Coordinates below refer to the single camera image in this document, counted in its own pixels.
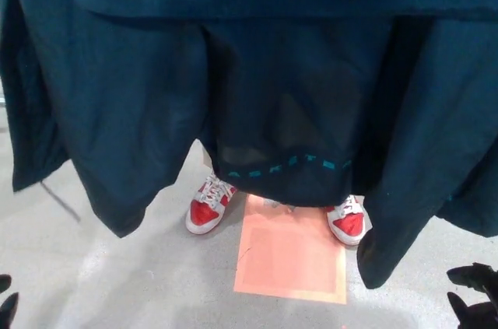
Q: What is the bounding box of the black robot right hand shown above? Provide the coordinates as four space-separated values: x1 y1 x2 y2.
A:
446 262 498 329

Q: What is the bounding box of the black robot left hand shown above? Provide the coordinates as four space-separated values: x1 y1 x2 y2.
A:
0 273 19 329

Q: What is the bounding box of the dark teal long coat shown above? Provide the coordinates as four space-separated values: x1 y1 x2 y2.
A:
0 0 498 290

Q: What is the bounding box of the red white left sneaker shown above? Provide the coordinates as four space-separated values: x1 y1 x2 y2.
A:
325 194 370 247

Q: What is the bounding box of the red white sneaker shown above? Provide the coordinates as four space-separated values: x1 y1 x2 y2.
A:
185 168 238 235
325 194 370 247

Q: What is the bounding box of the orange square floor marking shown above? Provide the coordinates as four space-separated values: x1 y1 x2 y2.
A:
233 193 347 305

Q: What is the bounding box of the red white right sneaker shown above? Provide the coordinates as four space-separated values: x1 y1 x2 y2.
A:
185 168 238 235

